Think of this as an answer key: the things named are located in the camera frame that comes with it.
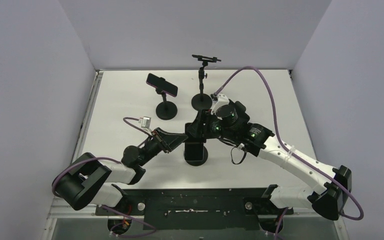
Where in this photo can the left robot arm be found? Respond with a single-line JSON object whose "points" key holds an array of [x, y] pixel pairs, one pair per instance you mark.
{"points": [[90, 179]]}

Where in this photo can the magenta edged phone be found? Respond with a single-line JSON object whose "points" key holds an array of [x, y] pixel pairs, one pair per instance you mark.
{"points": [[161, 84]]}

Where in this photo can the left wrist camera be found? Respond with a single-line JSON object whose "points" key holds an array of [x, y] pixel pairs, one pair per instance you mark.
{"points": [[145, 122]]}

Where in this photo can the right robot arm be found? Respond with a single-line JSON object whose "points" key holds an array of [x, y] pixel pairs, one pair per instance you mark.
{"points": [[327, 189]]}

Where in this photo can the dark blue phone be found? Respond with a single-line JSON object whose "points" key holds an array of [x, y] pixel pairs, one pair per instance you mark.
{"points": [[240, 112]]}

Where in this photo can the tall empty phone stand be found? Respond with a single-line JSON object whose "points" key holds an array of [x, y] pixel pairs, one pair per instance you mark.
{"points": [[201, 100]]}

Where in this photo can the silver black phone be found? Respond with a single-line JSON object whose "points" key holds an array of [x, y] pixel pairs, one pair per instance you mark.
{"points": [[194, 151]]}

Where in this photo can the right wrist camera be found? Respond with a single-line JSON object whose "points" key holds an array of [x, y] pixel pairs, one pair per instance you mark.
{"points": [[218, 100]]}

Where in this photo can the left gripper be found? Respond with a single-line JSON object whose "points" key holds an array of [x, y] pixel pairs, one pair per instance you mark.
{"points": [[170, 141]]}

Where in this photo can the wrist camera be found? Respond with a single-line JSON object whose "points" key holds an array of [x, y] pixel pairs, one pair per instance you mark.
{"points": [[145, 122], [218, 100]]}

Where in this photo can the black phone stand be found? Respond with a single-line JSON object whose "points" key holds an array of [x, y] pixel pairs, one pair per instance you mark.
{"points": [[166, 110], [196, 164]]}

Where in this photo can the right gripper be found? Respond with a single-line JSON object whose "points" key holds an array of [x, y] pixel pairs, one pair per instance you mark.
{"points": [[199, 126]]}

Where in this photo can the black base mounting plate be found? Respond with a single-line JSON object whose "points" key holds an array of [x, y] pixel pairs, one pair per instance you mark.
{"points": [[202, 209]]}

